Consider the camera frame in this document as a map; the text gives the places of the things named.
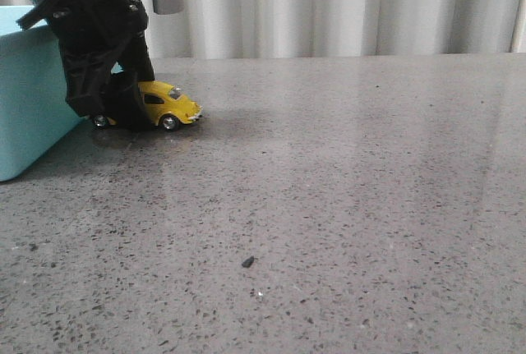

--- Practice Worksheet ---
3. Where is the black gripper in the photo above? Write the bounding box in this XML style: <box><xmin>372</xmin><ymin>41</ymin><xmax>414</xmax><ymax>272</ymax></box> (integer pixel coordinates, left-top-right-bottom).
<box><xmin>44</xmin><ymin>0</ymin><xmax>155</xmax><ymax>131</ymax></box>

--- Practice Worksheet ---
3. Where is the yellow toy beetle car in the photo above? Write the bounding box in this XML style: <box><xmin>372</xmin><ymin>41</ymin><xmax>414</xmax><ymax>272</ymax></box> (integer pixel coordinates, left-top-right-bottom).
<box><xmin>90</xmin><ymin>80</ymin><xmax>202</xmax><ymax>131</ymax></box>

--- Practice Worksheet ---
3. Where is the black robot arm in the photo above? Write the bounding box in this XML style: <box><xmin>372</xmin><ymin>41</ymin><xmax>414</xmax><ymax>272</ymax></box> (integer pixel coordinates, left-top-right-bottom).
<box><xmin>17</xmin><ymin>0</ymin><xmax>182</xmax><ymax>131</ymax></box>

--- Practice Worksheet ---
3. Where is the light blue plastic box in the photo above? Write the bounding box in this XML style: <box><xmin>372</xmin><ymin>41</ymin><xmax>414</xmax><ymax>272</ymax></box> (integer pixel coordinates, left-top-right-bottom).
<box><xmin>1</xmin><ymin>6</ymin><xmax>82</xmax><ymax>182</ymax></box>

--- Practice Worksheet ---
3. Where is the grey pleated curtain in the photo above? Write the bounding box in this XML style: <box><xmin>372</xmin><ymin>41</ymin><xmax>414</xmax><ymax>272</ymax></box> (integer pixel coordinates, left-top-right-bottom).
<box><xmin>146</xmin><ymin>0</ymin><xmax>525</xmax><ymax>59</ymax></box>

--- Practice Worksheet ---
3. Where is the small black debris chip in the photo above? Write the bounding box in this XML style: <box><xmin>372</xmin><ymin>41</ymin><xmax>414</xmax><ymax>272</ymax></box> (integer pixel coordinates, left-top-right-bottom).
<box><xmin>242</xmin><ymin>256</ymin><xmax>255</xmax><ymax>268</ymax></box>

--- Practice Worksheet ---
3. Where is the silver cylindrical wrist camera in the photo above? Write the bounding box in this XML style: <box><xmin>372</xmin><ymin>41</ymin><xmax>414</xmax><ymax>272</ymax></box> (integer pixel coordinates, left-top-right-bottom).
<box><xmin>152</xmin><ymin>0</ymin><xmax>184</xmax><ymax>16</ymax></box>

